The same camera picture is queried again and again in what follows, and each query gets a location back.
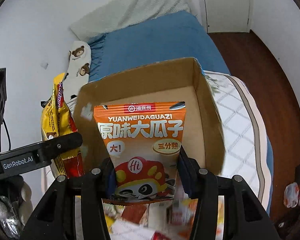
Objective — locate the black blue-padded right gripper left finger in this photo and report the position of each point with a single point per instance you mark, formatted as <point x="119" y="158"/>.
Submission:
<point x="54" y="215"/>

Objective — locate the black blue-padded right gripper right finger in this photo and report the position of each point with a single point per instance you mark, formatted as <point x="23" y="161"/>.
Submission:
<point x="244" y="215"/>

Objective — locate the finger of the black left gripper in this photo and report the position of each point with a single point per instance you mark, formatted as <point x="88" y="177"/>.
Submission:
<point x="52" y="148"/>

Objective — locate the long yellow snack bag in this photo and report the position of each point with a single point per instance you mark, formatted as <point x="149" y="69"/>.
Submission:
<point x="56" y="121"/>

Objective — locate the orange panda sunflower seed bag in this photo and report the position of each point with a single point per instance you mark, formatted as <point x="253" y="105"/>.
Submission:
<point x="143" y="141"/>

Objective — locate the white patterned bed quilt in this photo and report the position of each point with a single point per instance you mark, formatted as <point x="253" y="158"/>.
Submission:
<point x="143" y="116"/>

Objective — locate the cardboard milk box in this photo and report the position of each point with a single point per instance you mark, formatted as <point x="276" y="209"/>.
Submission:
<point x="167" y="81"/>

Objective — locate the bear print pillow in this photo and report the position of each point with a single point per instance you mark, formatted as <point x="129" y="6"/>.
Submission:
<point x="78" y="71"/>

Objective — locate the blue bed sheet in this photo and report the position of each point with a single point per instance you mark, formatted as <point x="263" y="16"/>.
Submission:
<point x="155" y="45"/>

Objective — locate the grey dotted pillow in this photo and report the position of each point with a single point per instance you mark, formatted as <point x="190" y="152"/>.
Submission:
<point x="119" y="14"/>

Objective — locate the white door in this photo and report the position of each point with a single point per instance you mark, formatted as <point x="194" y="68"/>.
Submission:
<point x="226" y="16"/>

